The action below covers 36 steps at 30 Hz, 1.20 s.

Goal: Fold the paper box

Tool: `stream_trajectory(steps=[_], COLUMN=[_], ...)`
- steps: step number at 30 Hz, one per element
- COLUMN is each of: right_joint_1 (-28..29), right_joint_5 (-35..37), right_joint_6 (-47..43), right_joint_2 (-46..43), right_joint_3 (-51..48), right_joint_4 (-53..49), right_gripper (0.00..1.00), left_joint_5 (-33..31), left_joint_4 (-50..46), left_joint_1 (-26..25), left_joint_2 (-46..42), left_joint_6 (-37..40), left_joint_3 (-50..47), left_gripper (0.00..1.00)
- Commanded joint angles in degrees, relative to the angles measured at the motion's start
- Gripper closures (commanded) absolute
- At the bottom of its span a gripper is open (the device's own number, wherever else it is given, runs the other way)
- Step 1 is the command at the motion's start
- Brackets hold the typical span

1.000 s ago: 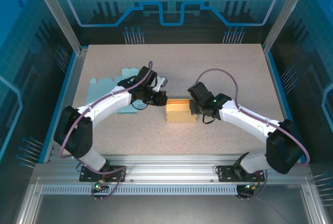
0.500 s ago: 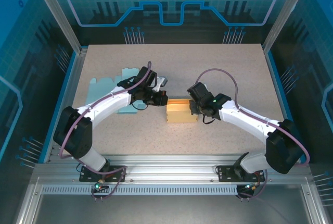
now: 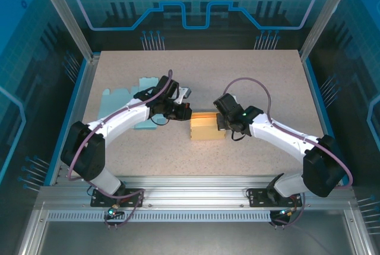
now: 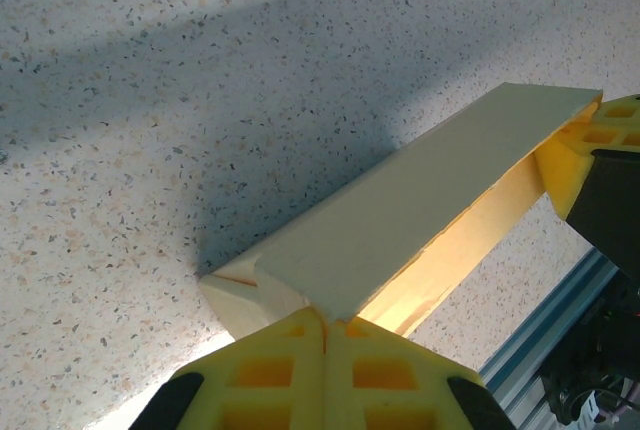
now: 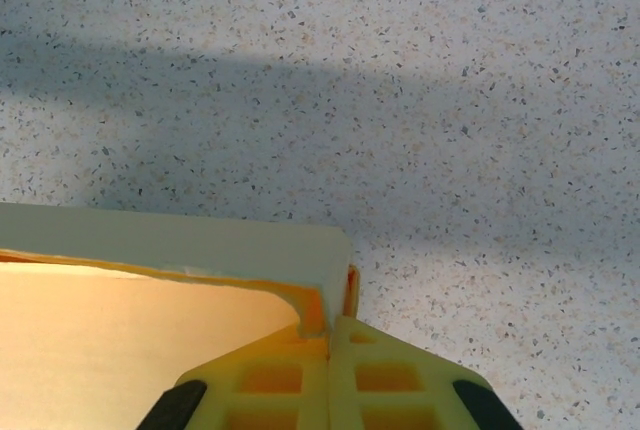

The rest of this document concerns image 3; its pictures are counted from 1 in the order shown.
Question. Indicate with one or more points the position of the yellow paper box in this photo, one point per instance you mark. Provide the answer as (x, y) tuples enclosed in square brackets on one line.
[(205, 130)]

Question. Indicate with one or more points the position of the light blue paper box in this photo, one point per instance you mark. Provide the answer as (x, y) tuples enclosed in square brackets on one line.
[(115, 100)]

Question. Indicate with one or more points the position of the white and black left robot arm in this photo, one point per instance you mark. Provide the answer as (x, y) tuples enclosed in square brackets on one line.
[(86, 154)]

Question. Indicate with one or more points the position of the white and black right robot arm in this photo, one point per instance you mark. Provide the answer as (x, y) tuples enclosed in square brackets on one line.
[(323, 169)]

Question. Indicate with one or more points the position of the blue table edge strip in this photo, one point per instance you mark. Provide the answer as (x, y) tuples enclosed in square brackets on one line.
[(316, 89), (77, 89)]

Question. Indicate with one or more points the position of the small circuit board with LED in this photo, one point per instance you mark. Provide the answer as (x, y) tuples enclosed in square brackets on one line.
[(112, 212), (286, 213)]

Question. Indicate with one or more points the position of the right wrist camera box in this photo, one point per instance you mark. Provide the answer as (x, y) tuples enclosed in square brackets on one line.
[(234, 98)]

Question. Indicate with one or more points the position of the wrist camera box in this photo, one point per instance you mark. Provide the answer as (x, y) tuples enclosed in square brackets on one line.
[(184, 92), (234, 98)]

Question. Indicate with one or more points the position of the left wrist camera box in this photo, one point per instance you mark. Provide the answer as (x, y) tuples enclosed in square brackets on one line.
[(184, 92)]

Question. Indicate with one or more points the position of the wide aluminium frame rail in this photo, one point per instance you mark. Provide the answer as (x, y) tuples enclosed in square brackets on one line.
[(193, 191)]

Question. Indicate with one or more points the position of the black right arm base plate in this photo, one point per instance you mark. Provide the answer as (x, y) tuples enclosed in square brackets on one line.
[(256, 200)]

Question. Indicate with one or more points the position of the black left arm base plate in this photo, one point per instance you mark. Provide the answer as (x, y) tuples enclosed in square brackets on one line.
[(99, 201)]

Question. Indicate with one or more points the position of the aluminium frame post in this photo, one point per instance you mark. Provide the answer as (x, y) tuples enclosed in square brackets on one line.
[(326, 15), (67, 15)]

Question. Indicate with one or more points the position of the aluminium lower frame bar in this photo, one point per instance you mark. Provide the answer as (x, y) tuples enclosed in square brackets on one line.
[(357, 234), (32, 234)]

